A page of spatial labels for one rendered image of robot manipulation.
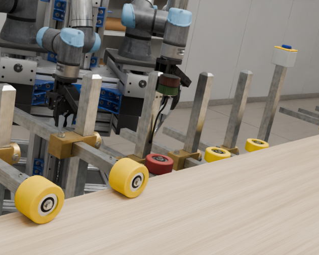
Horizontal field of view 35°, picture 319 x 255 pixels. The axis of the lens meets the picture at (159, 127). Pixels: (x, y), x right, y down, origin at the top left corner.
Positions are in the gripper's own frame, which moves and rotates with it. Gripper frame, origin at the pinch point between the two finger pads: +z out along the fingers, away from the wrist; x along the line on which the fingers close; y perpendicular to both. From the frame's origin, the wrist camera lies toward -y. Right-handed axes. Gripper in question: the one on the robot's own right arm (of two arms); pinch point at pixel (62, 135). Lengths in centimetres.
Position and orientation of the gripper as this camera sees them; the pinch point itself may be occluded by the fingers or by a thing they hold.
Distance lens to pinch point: 174.2
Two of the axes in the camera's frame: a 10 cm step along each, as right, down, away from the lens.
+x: -6.4, 0.9, -7.6
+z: -1.9, 9.4, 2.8
